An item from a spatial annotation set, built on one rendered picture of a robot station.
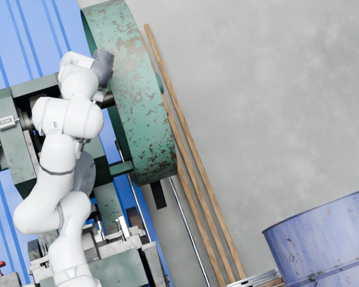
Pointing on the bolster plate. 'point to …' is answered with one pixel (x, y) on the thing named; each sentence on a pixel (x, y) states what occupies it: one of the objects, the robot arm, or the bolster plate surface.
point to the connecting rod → (32, 109)
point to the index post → (123, 226)
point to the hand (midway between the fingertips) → (76, 150)
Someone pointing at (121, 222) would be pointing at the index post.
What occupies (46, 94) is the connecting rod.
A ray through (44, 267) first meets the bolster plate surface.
